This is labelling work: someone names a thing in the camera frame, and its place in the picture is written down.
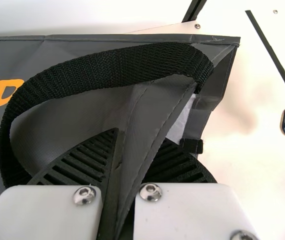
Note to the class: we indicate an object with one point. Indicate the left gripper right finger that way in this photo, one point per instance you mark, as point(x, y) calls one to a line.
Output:
point(182, 212)

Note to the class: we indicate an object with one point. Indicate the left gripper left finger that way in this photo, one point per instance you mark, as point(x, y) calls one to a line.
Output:
point(45, 212)

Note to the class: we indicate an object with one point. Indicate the black strip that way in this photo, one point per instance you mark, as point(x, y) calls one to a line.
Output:
point(272, 52)

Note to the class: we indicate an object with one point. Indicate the black post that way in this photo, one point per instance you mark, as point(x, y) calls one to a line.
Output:
point(193, 11)

